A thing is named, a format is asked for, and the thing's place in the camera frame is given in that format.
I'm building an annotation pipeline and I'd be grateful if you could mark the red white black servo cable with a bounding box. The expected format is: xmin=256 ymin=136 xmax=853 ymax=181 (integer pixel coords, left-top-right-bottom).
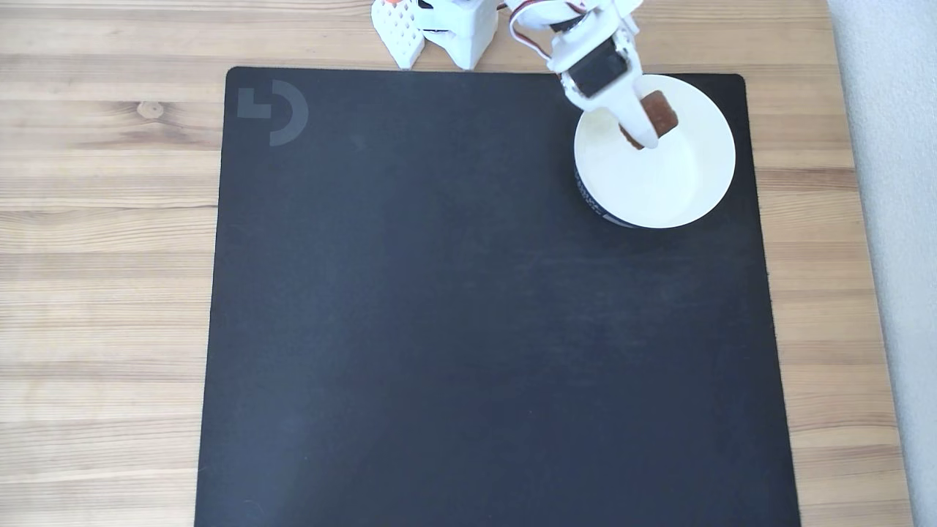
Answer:
xmin=508 ymin=0 xmax=558 ymax=61

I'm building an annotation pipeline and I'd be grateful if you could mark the brown toy block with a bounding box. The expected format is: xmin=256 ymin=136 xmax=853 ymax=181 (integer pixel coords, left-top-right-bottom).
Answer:
xmin=619 ymin=90 xmax=679 ymax=151

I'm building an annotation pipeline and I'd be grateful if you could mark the white round plate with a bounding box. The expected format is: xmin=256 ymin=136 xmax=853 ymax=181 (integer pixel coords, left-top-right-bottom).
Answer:
xmin=573 ymin=74 xmax=737 ymax=230

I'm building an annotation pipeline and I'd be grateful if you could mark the black desk mat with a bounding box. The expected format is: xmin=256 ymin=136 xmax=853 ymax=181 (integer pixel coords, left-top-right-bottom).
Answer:
xmin=194 ymin=66 xmax=802 ymax=527

